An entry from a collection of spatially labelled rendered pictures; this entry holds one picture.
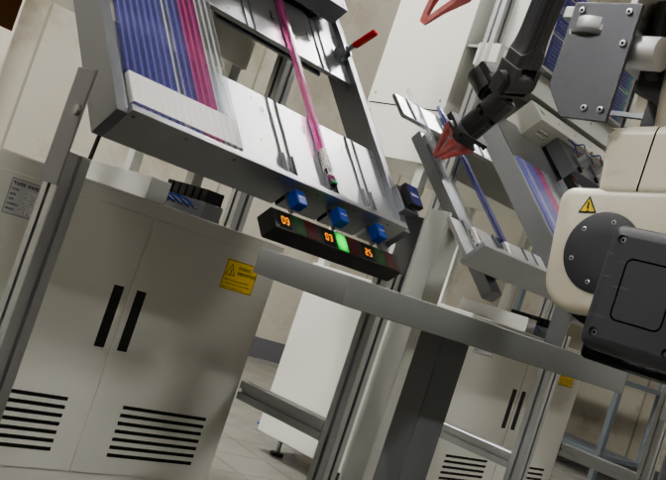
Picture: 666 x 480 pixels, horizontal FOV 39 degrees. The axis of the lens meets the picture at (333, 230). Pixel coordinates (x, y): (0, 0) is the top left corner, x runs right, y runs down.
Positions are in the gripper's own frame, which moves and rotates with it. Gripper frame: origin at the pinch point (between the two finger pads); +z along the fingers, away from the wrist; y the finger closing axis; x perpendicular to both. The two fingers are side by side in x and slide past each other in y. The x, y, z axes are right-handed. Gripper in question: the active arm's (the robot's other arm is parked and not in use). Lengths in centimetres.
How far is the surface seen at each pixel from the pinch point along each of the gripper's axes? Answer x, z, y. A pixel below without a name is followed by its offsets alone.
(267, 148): 21, 3, 55
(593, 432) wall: -85, 167, -402
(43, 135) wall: -226, 219, -54
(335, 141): 9.5, 3.2, 33.7
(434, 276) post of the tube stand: 17.8, 18.1, -10.5
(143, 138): 30, 5, 81
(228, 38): -43, 23, 31
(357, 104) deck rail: -6.3, 2.2, 22.0
